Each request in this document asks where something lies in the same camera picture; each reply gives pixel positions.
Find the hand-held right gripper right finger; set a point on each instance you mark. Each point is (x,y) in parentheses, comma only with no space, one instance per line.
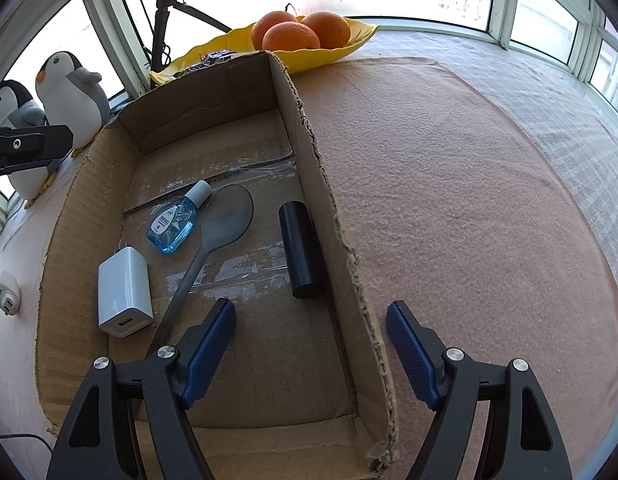
(411,350)

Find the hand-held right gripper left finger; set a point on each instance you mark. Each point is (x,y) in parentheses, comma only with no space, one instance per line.
(209,355)

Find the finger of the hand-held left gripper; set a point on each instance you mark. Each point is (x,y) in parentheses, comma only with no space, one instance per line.
(29,142)

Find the cardboard box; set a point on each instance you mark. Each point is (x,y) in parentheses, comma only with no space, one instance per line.
(269,360)

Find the white USB charger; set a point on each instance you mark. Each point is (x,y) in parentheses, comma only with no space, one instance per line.
(124,290)

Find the clear blue sanitizer bottle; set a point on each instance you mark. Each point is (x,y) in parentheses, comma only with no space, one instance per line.
(171,225)

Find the black cylinder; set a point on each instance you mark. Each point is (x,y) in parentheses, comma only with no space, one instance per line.
(299,250)

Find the grey spoon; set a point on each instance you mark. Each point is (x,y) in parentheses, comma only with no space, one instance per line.
(229,215)

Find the large penguin plush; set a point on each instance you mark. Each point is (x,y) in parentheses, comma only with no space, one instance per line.
(29,185)

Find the small penguin plush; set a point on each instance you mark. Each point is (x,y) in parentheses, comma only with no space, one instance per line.
(74,105)

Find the white socket adapter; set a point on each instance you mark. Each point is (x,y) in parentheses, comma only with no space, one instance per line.
(6,290)

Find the black tripod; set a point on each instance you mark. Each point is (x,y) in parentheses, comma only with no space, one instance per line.
(159,25)

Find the pile of wrapped candies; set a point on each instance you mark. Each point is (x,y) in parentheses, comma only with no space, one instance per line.
(214,57)

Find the orange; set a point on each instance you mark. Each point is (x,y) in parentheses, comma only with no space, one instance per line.
(331,27)
(271,21)
(291,37)

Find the white checked cloth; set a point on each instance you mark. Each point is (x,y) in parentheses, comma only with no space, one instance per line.
(564,110)

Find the yellow fruit bowl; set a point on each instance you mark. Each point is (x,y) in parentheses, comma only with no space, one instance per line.
(339,55)

